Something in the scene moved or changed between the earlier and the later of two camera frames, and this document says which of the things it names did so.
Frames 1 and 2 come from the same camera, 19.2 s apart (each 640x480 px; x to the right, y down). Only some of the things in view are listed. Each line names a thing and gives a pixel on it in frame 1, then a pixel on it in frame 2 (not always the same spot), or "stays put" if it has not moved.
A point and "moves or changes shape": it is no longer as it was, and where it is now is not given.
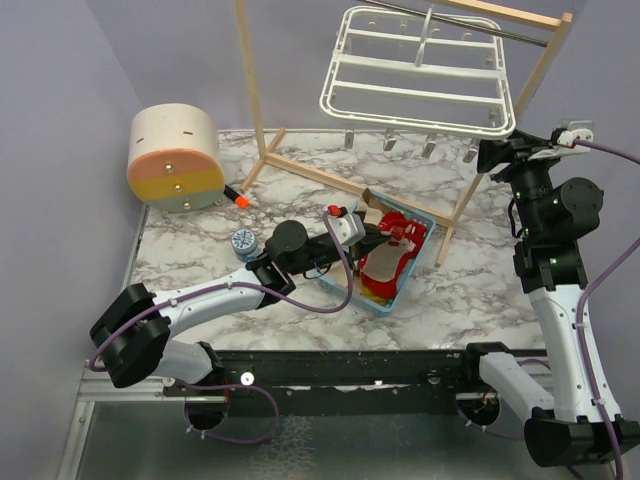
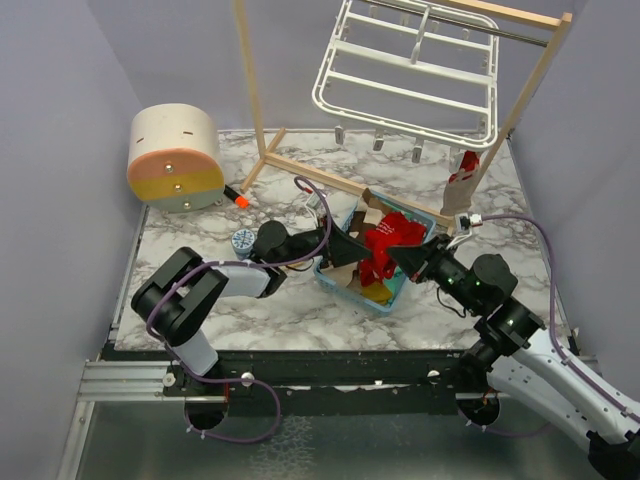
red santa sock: x=381 y=267 moves or changes shape
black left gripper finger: x=372 y=231 → x=345 y=248
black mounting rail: x=338 y=382 stays put
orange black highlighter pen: x=239 y=200 stays put
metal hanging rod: x=458 y=20 stays put
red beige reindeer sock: x=382 y=264 → x=458 y=191
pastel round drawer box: x=175 y=164 stays put
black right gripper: x=522 y=147 → x=415 y=259
